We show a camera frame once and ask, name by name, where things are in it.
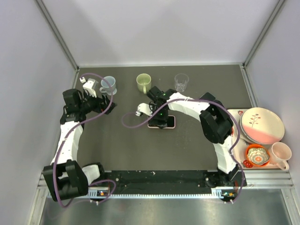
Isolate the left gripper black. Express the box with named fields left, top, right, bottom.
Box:
left=78, top=90, right=116, bottom=114

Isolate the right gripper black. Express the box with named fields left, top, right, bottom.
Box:
left=148, top=104, right=168, bottom=128

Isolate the phone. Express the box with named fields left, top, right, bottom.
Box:
left=147, top=115, right=176, bottom=129

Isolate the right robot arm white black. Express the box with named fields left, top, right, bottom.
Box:
left=145, top=86, right=239, bottom=188

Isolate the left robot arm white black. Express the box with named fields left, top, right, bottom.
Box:
left=43, top=89, right=116, bottom=202

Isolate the green mug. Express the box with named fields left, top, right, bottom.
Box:
left=136, top=73, right=152, bottom=94

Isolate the clear glass tumbler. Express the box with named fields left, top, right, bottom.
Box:
left=174, top=73, right=189, bottom=92

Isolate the white tray with strawberries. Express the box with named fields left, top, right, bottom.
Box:
left=228, top=109, right=279, bottom=170

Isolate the pink white plate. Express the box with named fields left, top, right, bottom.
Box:
left=240, top=107, right=285, bottom=145

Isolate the orange patterned bowl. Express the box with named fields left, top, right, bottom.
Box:
left=245, top=144, right=270, bottom=167

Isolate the pink mug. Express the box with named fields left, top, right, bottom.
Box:
left=269, top=142, right=292, bottom=171

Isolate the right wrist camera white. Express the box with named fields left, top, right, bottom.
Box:
left=135, top=103, right=153, bottom=117

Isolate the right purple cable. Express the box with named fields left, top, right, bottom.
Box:
left=121, top=98, right=246, bottom=203

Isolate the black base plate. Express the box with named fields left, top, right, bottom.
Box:
left=95, top=170, right=242, bottom=195

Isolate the light blue cable duct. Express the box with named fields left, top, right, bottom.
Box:
left=46, top=187, right=235, bottom=200

